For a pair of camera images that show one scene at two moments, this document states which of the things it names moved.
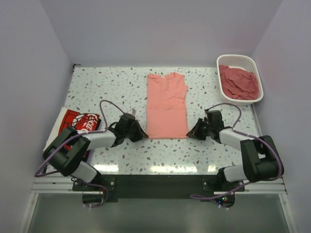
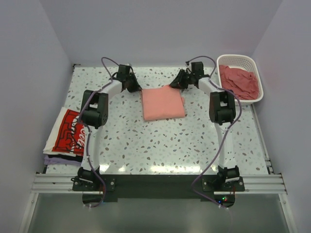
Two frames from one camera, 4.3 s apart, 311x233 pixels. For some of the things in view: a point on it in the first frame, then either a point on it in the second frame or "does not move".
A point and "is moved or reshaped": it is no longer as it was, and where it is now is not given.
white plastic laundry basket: (240, 79) does not move
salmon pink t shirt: (166, 113) is moved or reshaped
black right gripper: (195, 132) to (178, 81)
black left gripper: (140, 135) to (137, 87)
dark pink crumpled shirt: (237, 83) does not move
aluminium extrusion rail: (64, 185) does not move
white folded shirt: (54, 133) does not move
